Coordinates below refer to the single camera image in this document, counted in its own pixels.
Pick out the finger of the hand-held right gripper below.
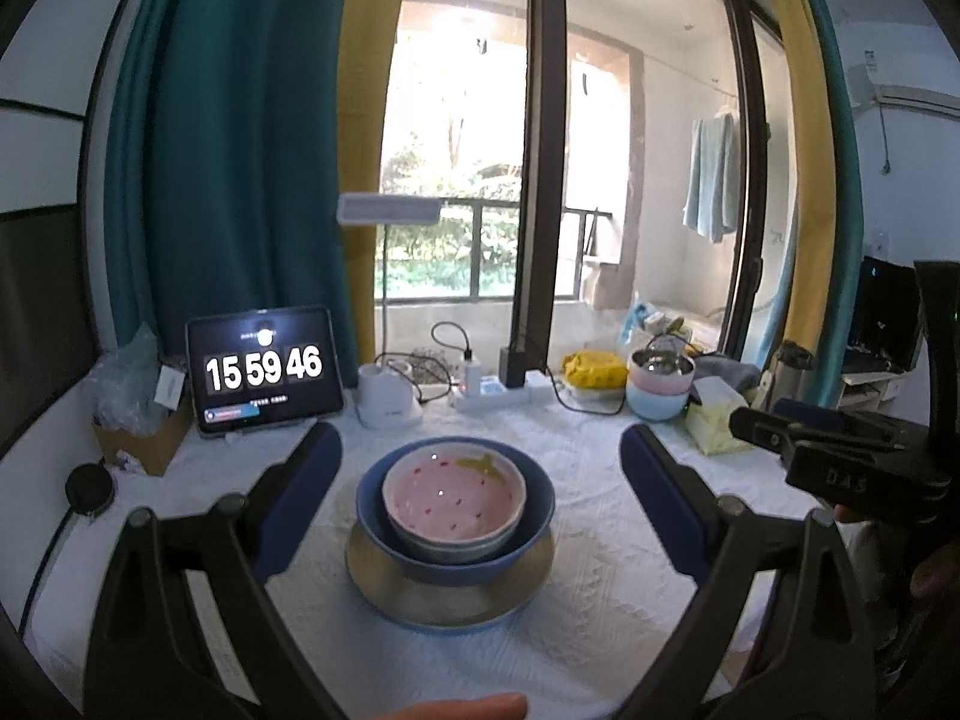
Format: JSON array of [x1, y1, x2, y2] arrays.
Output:
[[730, 405, 905, 460], [772, 399, 901, 436]]

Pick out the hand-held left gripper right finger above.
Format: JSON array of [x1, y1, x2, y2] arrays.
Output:
[[619, 424, 878, 720]]

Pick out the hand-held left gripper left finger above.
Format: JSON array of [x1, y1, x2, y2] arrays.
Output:
[[82, 421, 346, 720]]

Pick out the white bowl pink inside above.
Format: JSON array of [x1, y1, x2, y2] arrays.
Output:
[[381, 442, 527, 548]]

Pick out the cream plate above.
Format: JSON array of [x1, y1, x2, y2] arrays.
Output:
[[345, 517, 556, 632]]

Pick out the person's right hand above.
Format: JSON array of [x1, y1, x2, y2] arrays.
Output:
[[832, 502, 960, 616]]

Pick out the person's left hand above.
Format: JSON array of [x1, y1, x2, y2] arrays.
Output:
[[390, 692, 530, 720]]

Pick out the yellow tissue packet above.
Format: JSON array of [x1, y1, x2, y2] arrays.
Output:
[[684, 377, 755, 457]]

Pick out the white shelf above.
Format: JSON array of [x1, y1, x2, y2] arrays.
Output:
[[840, 369, 912, 412]]

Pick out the grey cloth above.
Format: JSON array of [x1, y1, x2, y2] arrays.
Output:
[[694, 361, 762, 391]]

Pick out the light blue bowl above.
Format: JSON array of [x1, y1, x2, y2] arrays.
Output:
[[626, 382, 691, 421]]

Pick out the pink steel bowl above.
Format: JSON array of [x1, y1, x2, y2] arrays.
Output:
[[628, 349, 697, 396]]

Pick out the white desk lamp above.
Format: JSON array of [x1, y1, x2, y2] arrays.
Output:
[[336, 193, 443, 430]]

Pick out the black monitor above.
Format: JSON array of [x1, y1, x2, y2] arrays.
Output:
[[847, 255, 925, 374]]

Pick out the tablet showing clock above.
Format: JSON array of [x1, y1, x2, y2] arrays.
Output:
[[185, 305, 346, 442]]

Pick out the yellow wipes packet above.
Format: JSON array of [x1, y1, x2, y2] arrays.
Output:
[[562, 351, 629, 393]]

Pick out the light blue plastic bag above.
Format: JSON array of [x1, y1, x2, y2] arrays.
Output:
[[619, 302, 647, 352]]

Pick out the small white box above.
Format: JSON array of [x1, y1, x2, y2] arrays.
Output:
[[154, 364, 187, 412]]

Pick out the white power strip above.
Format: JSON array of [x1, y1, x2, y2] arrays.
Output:
[[452, 371, 560, 413]]

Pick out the clear plastic bags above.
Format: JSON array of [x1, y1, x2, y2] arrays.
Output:
[[88, 322, 188, 428]]

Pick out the teal curtain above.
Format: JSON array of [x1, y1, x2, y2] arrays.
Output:
[[105, 0, 357, 406], [795, 0, 863, 410]]

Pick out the black round pad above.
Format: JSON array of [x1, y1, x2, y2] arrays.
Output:
[[64, 463, 117, 517]]

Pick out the yellow curtain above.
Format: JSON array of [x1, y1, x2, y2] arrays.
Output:
[[742, 0, 833, 406], [336, 0, 415, 368]]

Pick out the light blue towel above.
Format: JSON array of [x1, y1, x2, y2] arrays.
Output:
[[682, 114, 742, 243]]

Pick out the white air conditioner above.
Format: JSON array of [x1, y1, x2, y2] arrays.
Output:
[[874, 82, 960, 119]]

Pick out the white charger with cable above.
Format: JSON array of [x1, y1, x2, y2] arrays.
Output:
[[379, 321, 475, 406]]

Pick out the black round puck with cable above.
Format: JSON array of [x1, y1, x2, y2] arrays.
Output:
[[19, 514, 76, 638]]

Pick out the dark window frame post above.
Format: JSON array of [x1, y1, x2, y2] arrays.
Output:
[[510, 0, 567, 387]]

